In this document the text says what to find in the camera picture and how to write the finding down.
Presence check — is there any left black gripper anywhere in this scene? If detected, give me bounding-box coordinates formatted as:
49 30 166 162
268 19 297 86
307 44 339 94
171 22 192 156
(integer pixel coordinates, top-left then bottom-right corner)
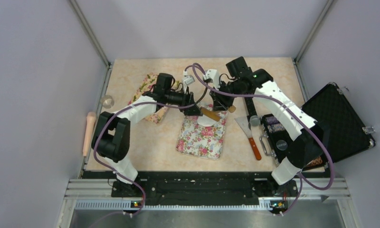
165 86 203 116

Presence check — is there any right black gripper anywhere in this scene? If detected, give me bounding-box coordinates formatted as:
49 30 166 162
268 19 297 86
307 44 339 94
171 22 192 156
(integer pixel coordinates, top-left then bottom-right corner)
210 79 243 111

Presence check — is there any wooden double-ended rolling pin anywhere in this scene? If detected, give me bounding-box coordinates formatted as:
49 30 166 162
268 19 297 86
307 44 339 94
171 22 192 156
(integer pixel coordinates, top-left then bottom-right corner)
200 105 236 122

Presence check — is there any white dough piece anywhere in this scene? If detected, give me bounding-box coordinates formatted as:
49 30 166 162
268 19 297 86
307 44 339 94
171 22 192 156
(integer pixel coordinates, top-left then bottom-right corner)
197 114 221 127

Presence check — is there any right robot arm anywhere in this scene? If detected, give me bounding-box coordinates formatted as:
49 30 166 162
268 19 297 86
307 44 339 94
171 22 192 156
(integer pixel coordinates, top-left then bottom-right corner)
204 57 330 196

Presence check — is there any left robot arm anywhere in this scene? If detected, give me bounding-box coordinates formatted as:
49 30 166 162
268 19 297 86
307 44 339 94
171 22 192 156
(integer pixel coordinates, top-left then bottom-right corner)
91 73 202 196

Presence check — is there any black ridged rolling stick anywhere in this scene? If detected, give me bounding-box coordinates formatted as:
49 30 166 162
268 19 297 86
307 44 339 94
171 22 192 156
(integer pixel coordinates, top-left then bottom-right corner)
244 97 258 117

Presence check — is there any grey round knob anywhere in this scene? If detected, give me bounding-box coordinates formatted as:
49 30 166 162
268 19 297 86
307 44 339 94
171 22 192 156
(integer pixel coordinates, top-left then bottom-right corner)
249 115 261 127

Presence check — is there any yellow floral cloth pad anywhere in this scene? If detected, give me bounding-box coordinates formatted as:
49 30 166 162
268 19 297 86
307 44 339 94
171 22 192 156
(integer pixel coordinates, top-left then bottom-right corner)
128 73 169 124

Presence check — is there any open black poker chip case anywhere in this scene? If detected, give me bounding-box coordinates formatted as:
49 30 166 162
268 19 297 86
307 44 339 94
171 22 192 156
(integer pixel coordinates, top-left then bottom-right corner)
261 82 376 165

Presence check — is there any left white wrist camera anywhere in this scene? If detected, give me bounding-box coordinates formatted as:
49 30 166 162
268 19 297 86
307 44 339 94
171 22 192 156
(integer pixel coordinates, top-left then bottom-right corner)
182 71 195 92

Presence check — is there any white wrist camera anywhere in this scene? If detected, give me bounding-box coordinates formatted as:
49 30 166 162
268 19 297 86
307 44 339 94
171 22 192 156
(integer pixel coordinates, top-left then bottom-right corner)
203 69 221 89
182 71 195 92

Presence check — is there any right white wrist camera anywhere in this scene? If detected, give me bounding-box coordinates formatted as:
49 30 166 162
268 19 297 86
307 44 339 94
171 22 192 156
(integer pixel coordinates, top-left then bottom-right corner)
203 69 221 89

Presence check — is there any metal scraper with red handle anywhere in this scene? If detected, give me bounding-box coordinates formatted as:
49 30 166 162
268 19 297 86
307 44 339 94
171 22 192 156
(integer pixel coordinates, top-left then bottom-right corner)
235 116 262 161

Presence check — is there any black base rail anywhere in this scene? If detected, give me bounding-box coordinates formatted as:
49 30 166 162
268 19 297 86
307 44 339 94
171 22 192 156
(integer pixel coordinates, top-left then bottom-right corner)
65 172 351 212

